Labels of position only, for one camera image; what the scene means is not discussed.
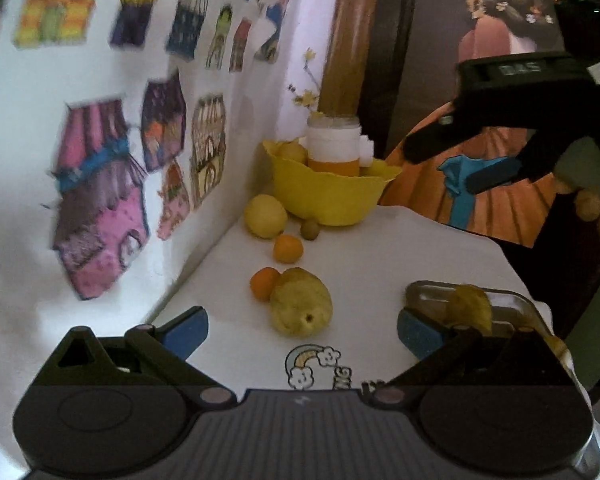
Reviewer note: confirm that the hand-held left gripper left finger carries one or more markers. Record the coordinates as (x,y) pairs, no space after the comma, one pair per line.
(187,331)

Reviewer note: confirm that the coloured drawing of houses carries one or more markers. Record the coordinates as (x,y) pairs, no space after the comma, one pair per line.
(105,185)

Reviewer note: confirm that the white and orange jar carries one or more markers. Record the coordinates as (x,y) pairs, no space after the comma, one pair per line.
(332,145)

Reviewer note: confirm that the person's right hand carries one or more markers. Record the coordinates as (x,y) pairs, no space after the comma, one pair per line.
(590,205)

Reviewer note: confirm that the small round olive-brown fruit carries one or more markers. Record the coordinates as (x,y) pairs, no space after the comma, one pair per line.
(310,230)

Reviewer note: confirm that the wall poster of girl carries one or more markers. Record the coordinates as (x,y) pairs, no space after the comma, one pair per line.
(495,30)

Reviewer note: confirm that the lemon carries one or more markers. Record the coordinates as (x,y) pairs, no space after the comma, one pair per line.
(265,216)

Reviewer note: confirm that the small yellow fruit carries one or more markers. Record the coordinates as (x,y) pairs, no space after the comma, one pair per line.
(292,152)

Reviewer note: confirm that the small white paper roll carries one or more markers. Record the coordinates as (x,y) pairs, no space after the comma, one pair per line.
(366,152)

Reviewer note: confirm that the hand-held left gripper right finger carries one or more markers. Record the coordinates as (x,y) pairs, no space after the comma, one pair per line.
(419,336)

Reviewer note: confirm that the yellow plastic bowl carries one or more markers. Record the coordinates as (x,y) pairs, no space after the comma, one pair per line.
(325,195)

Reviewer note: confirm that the yellow pear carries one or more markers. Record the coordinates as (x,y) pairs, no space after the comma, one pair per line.
(300,302)

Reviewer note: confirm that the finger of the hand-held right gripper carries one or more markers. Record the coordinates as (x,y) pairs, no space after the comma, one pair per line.
(500,172)
(440,137)

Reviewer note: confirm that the small orange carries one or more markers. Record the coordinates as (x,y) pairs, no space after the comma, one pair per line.
(287,249)
(265,284)

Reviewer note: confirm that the white printed tablecloth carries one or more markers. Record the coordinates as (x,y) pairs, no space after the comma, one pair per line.
(380,260)

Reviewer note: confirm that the metal tray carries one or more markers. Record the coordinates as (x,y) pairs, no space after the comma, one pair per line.
(430,297)

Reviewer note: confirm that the wooden door frame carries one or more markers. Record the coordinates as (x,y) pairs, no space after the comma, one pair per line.
(350,35)

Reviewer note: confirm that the yellow flower sprig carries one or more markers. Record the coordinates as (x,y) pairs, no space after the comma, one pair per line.
(307,97)

